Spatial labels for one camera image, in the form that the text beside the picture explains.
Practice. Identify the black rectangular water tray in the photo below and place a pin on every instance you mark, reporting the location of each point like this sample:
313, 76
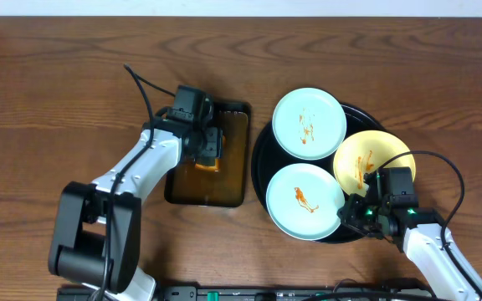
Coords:
221, 184

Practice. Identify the yellow plate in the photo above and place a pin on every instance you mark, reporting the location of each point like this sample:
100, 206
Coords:
362, 153

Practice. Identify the light blue plate top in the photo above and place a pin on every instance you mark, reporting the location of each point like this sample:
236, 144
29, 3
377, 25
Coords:
309, 124

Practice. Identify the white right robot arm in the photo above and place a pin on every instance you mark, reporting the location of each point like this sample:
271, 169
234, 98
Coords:
420, 234

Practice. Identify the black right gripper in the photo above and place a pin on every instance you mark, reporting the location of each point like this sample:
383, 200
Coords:
350, 216

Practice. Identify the orange green scrub sponge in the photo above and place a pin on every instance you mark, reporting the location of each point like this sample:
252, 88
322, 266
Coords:
211, 164

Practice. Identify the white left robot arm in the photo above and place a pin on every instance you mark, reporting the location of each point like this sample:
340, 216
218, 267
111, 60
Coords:
97, 232

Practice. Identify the light blue plate bottom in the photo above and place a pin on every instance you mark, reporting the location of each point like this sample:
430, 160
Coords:
303, 200

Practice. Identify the light blue plate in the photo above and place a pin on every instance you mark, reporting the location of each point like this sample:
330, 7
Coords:
309, 124
303, 200

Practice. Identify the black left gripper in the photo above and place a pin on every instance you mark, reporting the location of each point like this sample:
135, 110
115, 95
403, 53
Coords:
212, 144

